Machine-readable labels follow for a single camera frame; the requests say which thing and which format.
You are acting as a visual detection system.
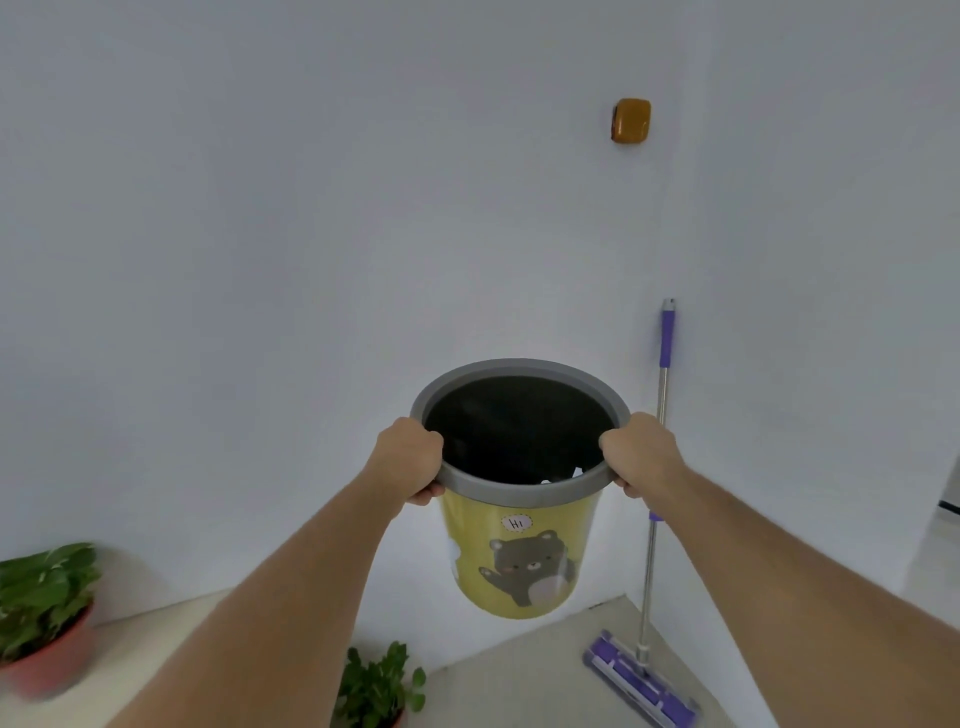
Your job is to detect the amber wall hook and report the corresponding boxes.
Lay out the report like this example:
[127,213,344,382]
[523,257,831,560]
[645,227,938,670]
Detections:
[610,98,652,145]

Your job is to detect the green plant in red pot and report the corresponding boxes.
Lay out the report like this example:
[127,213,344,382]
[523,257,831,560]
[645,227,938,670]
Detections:
[0,543,103,702]

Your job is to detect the person's left forearm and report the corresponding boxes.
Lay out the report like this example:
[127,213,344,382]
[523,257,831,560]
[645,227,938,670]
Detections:
[108,465,410,728]

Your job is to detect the small green potted plant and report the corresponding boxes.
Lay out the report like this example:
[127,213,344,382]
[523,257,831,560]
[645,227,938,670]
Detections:
[333,641,428,728]

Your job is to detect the person's right forearm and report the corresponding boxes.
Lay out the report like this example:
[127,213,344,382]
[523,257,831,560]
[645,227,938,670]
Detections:
[643,461,960,728]

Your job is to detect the person's left hand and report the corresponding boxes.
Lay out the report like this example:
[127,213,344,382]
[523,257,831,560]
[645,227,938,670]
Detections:
[366,417,447,507]

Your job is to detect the person's right hand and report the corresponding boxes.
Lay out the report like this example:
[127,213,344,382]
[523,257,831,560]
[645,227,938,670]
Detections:
[598,411,685,501]

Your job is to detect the yellow bear print trash bin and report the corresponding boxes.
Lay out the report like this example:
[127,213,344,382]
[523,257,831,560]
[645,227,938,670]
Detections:
[409,358,633,621]

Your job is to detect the purple flat mop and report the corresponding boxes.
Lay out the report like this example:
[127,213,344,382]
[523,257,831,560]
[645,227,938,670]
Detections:
[583,297,702,728]

